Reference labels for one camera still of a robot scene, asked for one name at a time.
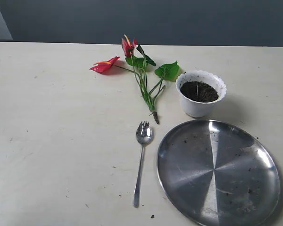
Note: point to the white scalloped plastic pot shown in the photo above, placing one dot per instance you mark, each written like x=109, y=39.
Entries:
x=199, y=109

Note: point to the artificial red anthurium plant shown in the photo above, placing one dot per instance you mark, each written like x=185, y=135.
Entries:
x=139, y=61

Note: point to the round stainless steel plate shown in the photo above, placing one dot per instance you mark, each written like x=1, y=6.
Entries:
x=217, y=174

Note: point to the metal spork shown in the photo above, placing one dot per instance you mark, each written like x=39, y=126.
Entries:
x=144, y=137

